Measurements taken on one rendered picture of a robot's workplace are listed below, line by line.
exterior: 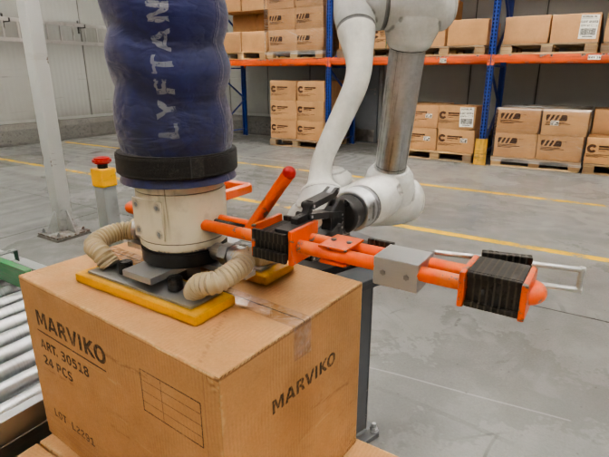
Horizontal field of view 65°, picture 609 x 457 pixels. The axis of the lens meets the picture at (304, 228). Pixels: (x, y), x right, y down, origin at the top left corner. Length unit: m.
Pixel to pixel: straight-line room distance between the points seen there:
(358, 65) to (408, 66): 0.22
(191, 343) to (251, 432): 0.17
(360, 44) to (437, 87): 8.23
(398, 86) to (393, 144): 0.18
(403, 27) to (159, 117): 0.75
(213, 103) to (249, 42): 8.95
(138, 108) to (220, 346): 0.41
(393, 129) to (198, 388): 0.99
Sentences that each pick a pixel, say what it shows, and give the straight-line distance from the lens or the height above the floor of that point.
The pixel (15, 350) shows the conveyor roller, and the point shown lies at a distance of 1.75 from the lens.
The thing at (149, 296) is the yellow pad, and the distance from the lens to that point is 0.91.
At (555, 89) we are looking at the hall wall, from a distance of 9.10.
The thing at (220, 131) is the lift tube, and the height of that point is 1.25.
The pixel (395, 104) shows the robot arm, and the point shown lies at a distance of 1.45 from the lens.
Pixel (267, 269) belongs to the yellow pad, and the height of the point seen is 0.97.
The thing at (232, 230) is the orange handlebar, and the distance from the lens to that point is 0.86.
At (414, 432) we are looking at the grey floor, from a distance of 2.09.
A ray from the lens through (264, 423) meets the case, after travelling 0.84.
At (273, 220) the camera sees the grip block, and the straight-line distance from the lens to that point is 0.84.
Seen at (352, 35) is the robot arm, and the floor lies 1.43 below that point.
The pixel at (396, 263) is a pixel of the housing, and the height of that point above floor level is 1.09.
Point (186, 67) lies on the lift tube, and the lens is 0.84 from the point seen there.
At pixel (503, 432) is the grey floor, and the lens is 2.19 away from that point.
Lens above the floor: 1.35
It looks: 18 degrees down
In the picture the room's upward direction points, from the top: straight up
